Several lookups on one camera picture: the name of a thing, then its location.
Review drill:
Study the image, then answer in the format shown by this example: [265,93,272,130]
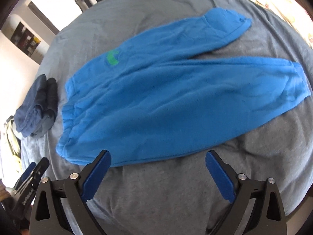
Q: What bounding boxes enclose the folded dark navy garment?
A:
[14,74,58,138]

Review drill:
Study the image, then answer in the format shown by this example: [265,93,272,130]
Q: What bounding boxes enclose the yellow green garment on sofa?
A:
[4,116,21,162]

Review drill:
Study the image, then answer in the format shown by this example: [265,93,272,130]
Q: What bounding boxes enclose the arched wall shelf niche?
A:
[1,14,49,65]

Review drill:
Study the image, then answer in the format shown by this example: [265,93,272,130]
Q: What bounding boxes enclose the bright blue sweatpants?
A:
[56,8,311,167]

